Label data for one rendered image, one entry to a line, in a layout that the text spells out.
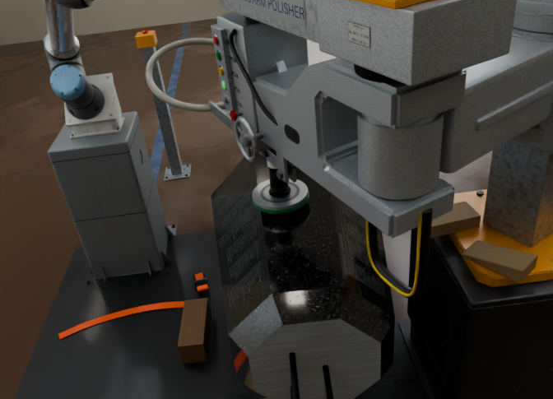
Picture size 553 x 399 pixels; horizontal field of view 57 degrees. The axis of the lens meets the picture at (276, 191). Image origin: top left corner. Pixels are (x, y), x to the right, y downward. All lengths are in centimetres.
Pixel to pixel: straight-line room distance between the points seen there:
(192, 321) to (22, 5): 725
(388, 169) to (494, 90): 32
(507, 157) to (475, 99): 56
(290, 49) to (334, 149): 42
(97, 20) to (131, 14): 54
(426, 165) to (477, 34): 31
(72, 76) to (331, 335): 168
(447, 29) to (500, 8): 13
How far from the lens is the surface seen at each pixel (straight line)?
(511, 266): 174
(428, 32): 95
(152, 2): 870
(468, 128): 128
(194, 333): 251
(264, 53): 162
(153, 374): 257
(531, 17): 156
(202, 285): 285
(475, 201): 209
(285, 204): 188
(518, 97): 143
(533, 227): 185
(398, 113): 106
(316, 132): 134
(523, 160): 177
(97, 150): 272
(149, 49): 367
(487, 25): 106
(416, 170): 118
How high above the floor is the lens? 192
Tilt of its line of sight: 32 degrees down
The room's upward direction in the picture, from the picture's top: 7 degrees counter-clockwise
